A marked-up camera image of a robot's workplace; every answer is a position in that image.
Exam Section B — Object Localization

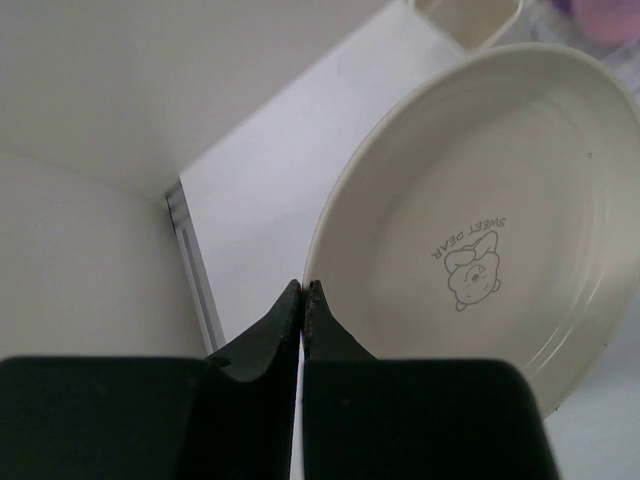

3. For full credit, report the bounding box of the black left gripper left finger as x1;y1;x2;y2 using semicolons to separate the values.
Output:
1;281;301;479

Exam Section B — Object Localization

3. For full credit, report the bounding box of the white wire dish rack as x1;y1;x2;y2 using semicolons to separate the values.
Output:
525;1;639;102

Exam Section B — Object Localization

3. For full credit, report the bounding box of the cream cutlery holder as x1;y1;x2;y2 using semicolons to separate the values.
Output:
407;0;530;53

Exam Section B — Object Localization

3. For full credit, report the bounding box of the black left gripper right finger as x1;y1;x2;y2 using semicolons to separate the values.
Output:
302;281;555;479

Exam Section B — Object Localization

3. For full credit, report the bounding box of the pink plastic plate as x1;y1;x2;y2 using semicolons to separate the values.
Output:
572;0;639;43

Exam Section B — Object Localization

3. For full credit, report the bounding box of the aluminium rail frame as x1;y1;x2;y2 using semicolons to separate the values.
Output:
165;181;226;355

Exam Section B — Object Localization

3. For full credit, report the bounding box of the purple plastic plate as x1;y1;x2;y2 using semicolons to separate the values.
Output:
549;0;575;21

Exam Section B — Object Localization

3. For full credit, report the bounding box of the cream plastic plate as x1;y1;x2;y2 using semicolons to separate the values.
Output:
303;43;639;415

